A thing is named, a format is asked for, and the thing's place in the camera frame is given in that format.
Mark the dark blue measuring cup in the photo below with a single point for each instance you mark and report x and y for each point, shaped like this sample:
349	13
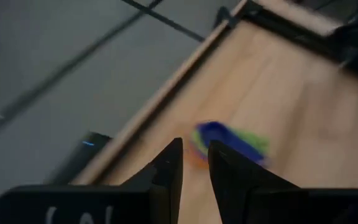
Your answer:
225	135

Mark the black device with blue light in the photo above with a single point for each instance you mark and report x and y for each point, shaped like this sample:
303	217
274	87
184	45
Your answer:
82	155

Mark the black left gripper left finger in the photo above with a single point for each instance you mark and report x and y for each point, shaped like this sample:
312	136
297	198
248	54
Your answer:
89	205

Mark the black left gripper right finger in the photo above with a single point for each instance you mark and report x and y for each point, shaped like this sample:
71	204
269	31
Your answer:
259	202

